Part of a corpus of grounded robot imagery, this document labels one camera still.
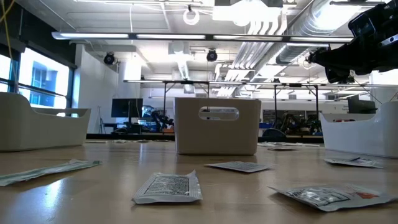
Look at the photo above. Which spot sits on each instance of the dark office chair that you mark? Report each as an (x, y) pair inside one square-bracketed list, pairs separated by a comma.
[(273, 135)]

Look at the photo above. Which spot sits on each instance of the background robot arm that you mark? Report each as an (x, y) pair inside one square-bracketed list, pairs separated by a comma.
[(161, 119)]

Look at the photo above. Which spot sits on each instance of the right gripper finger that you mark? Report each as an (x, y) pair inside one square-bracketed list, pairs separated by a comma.
[(339, 74)]

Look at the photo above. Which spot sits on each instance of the long ceiling light bar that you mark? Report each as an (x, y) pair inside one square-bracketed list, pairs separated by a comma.
[(93, 35)]

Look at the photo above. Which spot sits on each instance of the silver air duct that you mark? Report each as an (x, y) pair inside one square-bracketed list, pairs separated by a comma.
[(311, 25)]

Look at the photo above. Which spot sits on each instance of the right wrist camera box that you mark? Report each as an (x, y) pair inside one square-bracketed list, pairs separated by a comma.
[(362, 25)]

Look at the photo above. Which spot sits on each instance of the light grey plastic bin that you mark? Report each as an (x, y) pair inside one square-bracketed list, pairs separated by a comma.
[(192, 133), (31, 124)]

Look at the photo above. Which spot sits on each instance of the small white printed packet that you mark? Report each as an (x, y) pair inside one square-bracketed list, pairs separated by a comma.
[(281, 149), (239, 166), (168, 186), (354, 162)]

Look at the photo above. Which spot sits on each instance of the black ceiling spotlight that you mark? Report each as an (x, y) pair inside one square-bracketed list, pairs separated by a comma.
[(211, 55), (109, 58)]

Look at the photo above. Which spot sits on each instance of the white plastic bin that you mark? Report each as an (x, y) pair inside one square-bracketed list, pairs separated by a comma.
[(357, 137)]

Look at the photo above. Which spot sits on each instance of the background black rig frame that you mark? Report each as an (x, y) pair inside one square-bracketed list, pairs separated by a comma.
[(186, 82)]

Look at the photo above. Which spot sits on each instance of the window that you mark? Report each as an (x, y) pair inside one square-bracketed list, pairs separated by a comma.
[(43, 77)]

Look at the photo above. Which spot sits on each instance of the white packet with red mark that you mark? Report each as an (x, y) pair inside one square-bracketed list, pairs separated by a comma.
[(332, 197)]

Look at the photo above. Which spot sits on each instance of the black monitor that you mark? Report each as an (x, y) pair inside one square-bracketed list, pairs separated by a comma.
[(360, 105), (126, 108)]

